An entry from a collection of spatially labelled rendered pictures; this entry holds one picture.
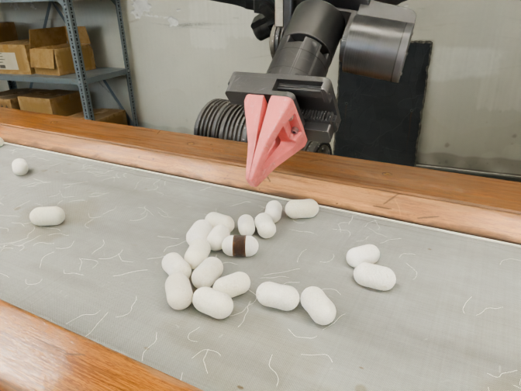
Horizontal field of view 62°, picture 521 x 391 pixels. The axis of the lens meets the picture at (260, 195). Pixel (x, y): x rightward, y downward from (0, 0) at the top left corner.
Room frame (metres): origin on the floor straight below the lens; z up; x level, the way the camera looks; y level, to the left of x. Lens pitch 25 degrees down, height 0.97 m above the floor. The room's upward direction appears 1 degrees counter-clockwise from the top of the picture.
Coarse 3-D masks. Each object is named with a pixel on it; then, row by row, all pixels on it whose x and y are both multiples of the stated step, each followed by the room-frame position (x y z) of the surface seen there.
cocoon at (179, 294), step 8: (176, 272) 0.31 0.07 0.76; (168, 280) 0.30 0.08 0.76; (176, 280) 0.29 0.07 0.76; (184, 280) 0.30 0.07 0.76; (168, 288) 0.29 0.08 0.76; (176, 288) 0.28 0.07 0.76; (184, 288) 0.29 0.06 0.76; (168, 296) 0.28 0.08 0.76; (176, 296) 0.28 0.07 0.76; (184, 296) 0.28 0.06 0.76; (176, 304) 0.28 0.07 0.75; (184, 304) 0.28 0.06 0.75
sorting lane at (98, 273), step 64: (0, 192) 0.53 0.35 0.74; (64, 192) 0.53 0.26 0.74; (128, 192) 0.52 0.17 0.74; (192, 192) 0.51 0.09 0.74; (256, 192) 0.51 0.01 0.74; (0, 256) 0.37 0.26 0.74; (64, 256) 0.37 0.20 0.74; (128, 256) 0.37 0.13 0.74; (256, 256) 0.36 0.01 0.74; (320, 256) 0.36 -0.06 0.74; (384, 256) 0.35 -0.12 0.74; (448, 256) 0.35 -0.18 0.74; (512, 256) 0.35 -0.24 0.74; (64, 320) 0.27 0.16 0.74; (128, 320) 0.27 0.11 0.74; (192, 320) 0.27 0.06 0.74; (256, 320) 0.27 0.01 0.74; (384, 320) 0.26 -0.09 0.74; (448, 320) 0.26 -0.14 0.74; (512, 320) 0.26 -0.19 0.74; (192, 384) 0.21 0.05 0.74; (256, 384) 0.21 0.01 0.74; (320, 384) 0.21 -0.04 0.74; (384, 384) 0.20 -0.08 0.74; (448, 384) 0.20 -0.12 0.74; (512, 384) 0.20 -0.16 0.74
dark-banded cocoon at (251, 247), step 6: (228, 240) 0.36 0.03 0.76; (246, 240) 0.36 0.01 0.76; (252, 240) 0.36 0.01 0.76; (222, 246) 0.36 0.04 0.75; (228, 246) 0.36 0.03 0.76; (246, 246) 0.35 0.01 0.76; (252, 246) 0.35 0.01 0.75; (258, 246) 0.36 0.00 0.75; (228, 252) 0.35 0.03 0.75; (246, 252) 0.35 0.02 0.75; (252, 252) 0.35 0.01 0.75
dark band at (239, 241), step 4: (236, 236) 0.36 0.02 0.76; (240, 236) 0.36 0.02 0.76; (244, 236) 0.36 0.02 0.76; (236, 240) 0.36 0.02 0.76; (240, 240) 0.36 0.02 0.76; (244, 240) 0.36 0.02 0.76; (236, 244) 0.36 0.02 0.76; (240, 244) 0.35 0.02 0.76; (244, 244) 0.35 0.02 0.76; (236, 248) 0.35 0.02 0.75; (240, 248) 0.35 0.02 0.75; (244, 248) 0.35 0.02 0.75; (236, 252) 0.35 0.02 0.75; (240, 252) 0.35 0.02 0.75; (244, 252) 0.35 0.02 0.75; (236, 256) 0.36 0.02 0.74; (240, 256) 0.36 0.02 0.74; (244, 256) 0.35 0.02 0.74
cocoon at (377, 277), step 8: (360, 264) 0.31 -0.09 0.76; (368, 264) 0.31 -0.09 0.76; (360, 272) 0.31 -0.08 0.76; (368, 272) 0.30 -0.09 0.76; (376, 272) 0.30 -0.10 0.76; (384, 272) 0.30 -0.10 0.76; (392, 272) 0.30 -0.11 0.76; (360, 280) 0.30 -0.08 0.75; (368, 280) 0.30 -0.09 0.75; (376, 280) 0.30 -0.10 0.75; (384, 280) 0.30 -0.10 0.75; (392, 280) 0.30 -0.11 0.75; (376, 288) 0.30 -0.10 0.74; (384, 288) 0.30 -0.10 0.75
